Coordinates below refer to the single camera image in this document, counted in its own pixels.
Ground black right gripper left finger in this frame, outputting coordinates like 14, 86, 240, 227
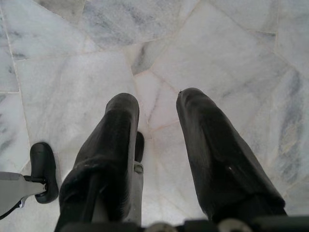
55, 92, 141, 229

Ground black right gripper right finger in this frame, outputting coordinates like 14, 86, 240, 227
176, 87, 288, 224

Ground black robot right foot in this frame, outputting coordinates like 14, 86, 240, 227
134, 131, 145, 163

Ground grey robot right leg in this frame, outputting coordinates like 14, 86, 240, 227
132, 161, 145, 222

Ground grey robot leg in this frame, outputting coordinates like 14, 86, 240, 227
0, 172, 48, 218
132, 161, 145, 222

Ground grey robot left leg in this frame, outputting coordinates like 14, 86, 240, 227
0, 172, 48, 218

